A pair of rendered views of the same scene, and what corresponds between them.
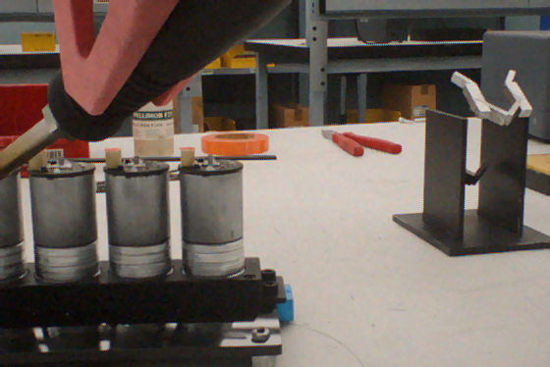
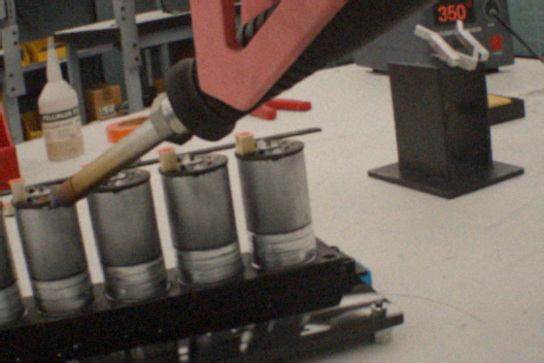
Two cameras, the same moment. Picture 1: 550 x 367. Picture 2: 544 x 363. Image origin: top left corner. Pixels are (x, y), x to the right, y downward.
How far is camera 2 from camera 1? 0.10 m
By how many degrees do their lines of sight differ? 13
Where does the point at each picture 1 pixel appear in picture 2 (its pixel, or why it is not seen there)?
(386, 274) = (411, 228)
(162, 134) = (73, 133)
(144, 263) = (223, 264)
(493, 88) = not seen: hidden behind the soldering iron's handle
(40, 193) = (107, 210)
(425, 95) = not seen: hidden behind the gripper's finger
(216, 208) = (290, 192)
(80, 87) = (227, 82)
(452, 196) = (434, 143)
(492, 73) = not seen: hidden behind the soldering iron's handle
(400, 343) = (479, 286)
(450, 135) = (423, 84)
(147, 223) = (221, 221)
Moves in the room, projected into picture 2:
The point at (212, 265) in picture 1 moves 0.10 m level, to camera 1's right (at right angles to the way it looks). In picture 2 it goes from (292, 252) to (525, 197)
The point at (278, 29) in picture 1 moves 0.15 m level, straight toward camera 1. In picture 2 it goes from (77, 17) to (78, 17)
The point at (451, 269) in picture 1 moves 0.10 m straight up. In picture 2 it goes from (460, 211) to (441, 9)
